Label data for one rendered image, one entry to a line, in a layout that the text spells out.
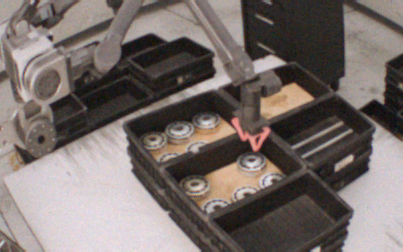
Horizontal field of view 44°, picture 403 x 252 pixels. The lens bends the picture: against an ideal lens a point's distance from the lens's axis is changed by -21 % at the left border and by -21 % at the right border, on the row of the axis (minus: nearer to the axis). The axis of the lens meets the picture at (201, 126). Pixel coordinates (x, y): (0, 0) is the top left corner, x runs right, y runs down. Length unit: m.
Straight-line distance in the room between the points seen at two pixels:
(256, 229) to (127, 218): 0.52
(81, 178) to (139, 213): 0.33
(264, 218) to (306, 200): 0.17
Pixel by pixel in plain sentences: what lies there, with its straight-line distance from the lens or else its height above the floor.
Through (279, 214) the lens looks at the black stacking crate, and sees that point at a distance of 1.96.
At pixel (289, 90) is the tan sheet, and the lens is 2.56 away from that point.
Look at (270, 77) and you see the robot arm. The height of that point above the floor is 1.26.
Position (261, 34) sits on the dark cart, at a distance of 3.75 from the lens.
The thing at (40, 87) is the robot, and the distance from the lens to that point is 1.54.
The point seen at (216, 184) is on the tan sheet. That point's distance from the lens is 2.09.
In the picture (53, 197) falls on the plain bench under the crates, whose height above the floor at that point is 0.70.
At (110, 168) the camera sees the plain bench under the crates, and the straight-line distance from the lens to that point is 2.42.
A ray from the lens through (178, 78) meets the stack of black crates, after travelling 3.26.
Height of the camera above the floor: 2.18
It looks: 35 degrees down
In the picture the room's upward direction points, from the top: 4 degrees counter-clockwise
